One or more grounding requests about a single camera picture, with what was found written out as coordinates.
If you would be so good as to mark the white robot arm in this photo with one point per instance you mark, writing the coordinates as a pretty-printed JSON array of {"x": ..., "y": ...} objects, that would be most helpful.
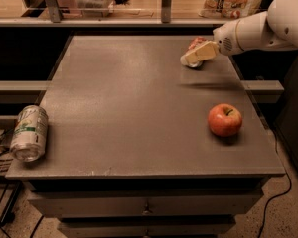
[{"x": 275, "y": 29}]

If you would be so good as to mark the red apple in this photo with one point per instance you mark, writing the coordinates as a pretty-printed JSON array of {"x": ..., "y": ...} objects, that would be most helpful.
[{"x": 224, "y": 120}]

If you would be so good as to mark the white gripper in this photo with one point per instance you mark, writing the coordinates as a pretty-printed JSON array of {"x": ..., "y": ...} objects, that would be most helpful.
[{"x": 224, "y": 40}]

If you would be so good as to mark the red coke can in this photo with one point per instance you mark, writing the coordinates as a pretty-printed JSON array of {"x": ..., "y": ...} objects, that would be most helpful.
[{"x": 194, "y": 58}]

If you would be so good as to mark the metal drawer knob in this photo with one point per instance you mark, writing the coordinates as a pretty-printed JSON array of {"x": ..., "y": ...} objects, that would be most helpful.
[{"x": 146, "y": 210}]

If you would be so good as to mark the grey drawer cabinet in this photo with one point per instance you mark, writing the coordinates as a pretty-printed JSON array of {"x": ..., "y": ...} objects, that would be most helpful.
[{"x": 128, "y": 125}]

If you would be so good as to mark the green white 7up can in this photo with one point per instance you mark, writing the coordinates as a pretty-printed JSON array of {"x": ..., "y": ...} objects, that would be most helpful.
[{"x": 30, "y": 134}]

